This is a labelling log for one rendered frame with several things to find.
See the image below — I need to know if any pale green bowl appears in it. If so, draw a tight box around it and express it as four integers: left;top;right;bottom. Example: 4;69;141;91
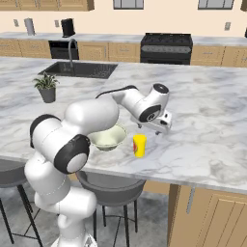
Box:
88;123;128;152

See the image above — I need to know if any black stove oven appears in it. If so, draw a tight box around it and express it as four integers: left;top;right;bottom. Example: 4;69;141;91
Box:
139;32;194;66

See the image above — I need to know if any grey curved tap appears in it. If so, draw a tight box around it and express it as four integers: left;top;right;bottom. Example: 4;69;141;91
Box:
67;38;79;69

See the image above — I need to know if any dark framed window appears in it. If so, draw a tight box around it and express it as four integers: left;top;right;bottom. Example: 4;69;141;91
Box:
112;0;145;11
197;0;235;11

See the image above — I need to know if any black dishwasher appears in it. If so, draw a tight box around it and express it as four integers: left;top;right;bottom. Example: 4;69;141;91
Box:
47;40;80;61

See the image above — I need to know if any wooden island cabinet door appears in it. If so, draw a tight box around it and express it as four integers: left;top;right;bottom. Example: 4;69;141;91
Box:
167;184;247;247

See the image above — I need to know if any yellow cup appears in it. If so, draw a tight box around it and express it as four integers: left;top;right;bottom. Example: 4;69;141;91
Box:
132;133;148;158

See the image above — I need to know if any grey cylinder canister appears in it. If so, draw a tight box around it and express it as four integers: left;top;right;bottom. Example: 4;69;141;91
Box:
23;17;36;37

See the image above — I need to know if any wooden wall cabinet run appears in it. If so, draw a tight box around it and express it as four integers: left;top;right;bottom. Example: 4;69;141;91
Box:
0;0;96;13

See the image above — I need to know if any black sink basin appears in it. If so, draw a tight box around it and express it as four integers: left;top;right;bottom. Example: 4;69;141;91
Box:
38;61;119;80

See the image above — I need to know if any black coffee machine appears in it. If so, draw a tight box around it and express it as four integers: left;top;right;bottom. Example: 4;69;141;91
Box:
60;17;76;39

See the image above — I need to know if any grey bar stool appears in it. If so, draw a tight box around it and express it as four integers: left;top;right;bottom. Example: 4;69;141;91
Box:
0;158;44;247
75;170;148;247

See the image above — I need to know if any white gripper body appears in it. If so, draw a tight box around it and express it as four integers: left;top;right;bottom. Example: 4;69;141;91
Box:
130;116;173;135

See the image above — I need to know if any potted green plant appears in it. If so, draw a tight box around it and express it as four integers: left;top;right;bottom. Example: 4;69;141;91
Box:
32;72;61;104

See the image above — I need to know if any grey cabinet door handle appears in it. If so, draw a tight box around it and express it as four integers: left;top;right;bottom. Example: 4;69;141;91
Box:
185;187;196;215

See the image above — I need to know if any wooden base cabinet run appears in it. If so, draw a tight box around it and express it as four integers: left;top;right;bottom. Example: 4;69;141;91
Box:
0;38;247;69

